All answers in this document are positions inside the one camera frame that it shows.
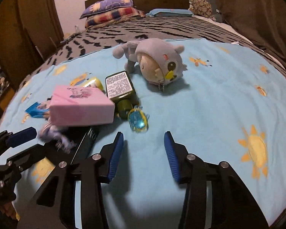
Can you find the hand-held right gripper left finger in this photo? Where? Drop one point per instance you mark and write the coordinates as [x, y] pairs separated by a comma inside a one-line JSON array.
[[114, 158]]

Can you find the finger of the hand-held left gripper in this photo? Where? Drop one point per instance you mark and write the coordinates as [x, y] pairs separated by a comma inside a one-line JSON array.
[[21, 136], [28, 153]]

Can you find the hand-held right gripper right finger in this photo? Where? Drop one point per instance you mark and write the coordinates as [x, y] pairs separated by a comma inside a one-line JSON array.
[[172, 158]]

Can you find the purple fluffy toy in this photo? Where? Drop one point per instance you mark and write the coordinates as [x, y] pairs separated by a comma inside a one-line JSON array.
[[50, 133]]

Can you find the yellow tube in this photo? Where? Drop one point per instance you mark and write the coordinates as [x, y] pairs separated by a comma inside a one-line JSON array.
[[95, 83]]

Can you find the grey plush toy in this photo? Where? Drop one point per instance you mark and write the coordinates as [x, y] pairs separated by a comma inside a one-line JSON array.
[[157, 57]]

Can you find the blue packet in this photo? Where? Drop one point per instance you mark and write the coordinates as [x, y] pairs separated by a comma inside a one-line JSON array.
[[35, 109]]

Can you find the round blue candy wrapper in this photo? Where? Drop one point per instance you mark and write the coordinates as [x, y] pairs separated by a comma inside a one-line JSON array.
[[137, 120]]

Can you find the light blue printed blanket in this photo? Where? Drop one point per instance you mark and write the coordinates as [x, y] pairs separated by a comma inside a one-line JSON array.
[[205, 112]]

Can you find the pink box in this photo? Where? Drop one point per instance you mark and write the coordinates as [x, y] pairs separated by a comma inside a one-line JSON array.
[[81, 109]]

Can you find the shelf with clothes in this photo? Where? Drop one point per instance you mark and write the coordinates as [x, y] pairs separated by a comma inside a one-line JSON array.
[[0, 81]]

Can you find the green bottle with label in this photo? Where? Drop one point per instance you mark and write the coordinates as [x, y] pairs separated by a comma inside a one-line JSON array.
[[119, 85]]

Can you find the brown wardrobe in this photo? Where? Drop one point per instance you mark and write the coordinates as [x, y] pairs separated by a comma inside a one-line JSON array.
[[33, 16]]

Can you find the grey striped bedspread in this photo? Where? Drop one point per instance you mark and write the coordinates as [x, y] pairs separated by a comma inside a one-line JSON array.
[[157, 27]]

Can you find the checkered pillow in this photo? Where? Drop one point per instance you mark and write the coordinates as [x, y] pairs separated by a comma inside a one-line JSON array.
[[116, 14]]

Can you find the light blue pillow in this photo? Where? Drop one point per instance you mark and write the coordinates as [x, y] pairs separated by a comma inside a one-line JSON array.
[[169, 12]]

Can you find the blue cartoon pillow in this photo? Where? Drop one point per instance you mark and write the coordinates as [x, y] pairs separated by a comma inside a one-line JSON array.
[[107, 4]]

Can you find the patterned plush cushion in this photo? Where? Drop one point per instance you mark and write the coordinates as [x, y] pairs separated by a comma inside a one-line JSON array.
[[203, 6]]

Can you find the brown curtain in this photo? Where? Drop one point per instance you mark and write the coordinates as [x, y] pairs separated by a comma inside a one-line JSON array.
[[252, 12]]

